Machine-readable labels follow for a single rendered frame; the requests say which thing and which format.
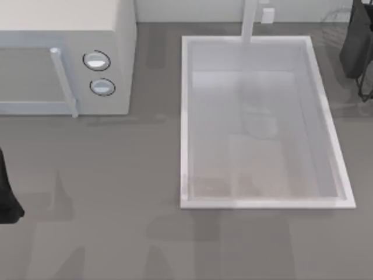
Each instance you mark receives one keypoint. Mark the white sink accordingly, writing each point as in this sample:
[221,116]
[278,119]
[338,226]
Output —
[262,131]

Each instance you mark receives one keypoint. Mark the small microwave knob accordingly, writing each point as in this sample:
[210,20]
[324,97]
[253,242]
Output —
[102,87]

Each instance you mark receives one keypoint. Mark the pale microwave oven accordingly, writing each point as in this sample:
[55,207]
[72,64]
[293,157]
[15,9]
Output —
[122,58]

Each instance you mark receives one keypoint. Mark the large microwave knob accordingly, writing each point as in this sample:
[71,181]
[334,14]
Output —
[96,60]

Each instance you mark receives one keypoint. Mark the tall white tap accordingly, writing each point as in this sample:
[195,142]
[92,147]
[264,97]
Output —
[248,20]

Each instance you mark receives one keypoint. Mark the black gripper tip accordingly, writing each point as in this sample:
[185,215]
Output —
[7,198]

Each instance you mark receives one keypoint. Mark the white wall socket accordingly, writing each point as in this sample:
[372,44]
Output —
[267,15]

